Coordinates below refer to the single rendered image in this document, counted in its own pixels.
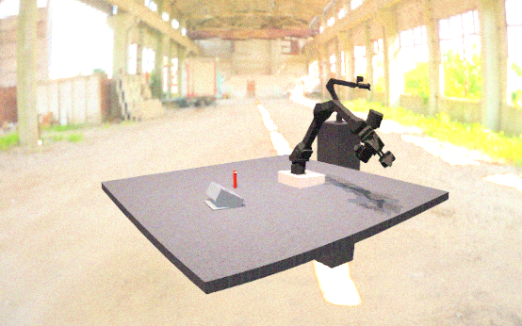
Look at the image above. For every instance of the white flat panel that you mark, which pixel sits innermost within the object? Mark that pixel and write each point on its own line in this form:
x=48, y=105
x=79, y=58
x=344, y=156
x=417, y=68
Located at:
x=223, y=198

